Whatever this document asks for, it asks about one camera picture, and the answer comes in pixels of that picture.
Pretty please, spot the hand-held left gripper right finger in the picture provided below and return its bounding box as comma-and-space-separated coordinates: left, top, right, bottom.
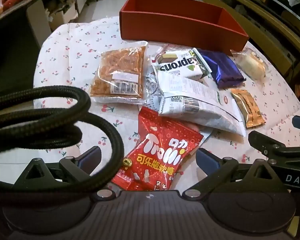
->
181, 148, 290, 200

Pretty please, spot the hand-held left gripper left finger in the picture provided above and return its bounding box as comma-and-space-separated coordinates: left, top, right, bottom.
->
13, 146, 116, 200

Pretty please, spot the red gummy candy bag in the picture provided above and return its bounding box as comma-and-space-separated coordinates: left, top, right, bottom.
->
111, 106, 204, 192

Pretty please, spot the purple foil packet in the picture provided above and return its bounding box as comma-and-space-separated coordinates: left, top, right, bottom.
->
198, 49, 247, 89

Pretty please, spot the white wafer packet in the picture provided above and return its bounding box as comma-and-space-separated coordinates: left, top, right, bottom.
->
150, 48, 213, 91

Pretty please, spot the clear packet of orange crisps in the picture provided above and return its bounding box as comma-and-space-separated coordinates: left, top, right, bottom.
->
90, 41, 149, 104

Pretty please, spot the pink snack packet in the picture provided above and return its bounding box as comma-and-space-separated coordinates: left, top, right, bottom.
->
150, 43, 192, 61

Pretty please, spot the red cardboard box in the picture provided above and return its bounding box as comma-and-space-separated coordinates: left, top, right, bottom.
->
119, 0, 249, 53

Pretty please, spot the small orange-brown packet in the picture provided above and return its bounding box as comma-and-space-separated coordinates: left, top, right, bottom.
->
230, 89, 266, 129

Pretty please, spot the large white printed bag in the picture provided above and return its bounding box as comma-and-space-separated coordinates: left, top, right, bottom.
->
144, 72, 248, 137

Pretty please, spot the cream bun in clear wrapper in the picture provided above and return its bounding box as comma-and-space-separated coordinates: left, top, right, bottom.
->
230, 48, 268, 80

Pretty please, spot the wooden bench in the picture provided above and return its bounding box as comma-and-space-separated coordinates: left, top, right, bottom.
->
197, 0, 300, 98

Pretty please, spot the cherry print tablecloth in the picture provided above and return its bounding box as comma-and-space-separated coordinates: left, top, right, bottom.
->
33, 16, 300, 192

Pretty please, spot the black braided cable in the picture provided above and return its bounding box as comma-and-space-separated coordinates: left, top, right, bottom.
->
0, 86, 125, 193

